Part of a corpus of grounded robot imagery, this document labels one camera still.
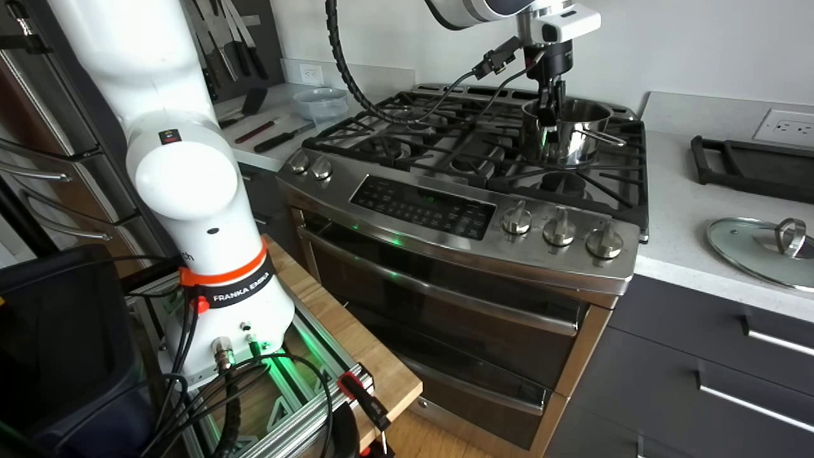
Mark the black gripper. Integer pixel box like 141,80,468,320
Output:
529,38,576,122

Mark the black stove control panel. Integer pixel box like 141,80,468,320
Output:
350,174,500,241

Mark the black cast iron hob grate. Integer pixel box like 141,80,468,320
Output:
303,82,651,231

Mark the short steel drawer handle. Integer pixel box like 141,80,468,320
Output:
740,316,814,361

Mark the steel oven door handle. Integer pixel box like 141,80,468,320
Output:
300,227,587,338

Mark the black grate tray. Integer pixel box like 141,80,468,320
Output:
687,133,814,207

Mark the wooden table board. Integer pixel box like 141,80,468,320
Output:
263,240,425,454

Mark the black handled knife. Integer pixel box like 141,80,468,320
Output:
252,126,319,155

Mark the dark thin knife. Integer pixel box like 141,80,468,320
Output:
234,117,281,146

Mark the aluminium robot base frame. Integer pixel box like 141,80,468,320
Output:
182,320,376,458

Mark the dark grey drawer cabinet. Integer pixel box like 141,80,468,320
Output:
544,276,814,458

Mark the black box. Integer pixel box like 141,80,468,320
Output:
0,245,160,458

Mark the glass pot lid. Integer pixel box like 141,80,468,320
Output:
706,213,814,296

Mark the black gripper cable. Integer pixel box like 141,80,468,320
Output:
324,0,544,129

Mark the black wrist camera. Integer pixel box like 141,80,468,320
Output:
478,37,524,82

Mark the steel oven drawer handle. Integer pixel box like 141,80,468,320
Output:
397,353,549,417

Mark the black knife board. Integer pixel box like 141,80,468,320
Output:
188,0,289,107

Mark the black base cable bundle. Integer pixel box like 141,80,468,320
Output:
138,291,338,458

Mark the red and black clamp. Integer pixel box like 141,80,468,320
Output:
336,365,397,458

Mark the silver pot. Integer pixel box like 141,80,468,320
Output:
520,96,631,168

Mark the clear plastic container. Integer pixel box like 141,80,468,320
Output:
290,84,352,126

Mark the long steel drawer handle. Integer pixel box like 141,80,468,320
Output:
696,372,814,437

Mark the stainless steel gas stove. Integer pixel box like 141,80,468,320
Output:
275,82,654,454

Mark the white wall outlet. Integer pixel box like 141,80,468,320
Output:
752,107,814,148

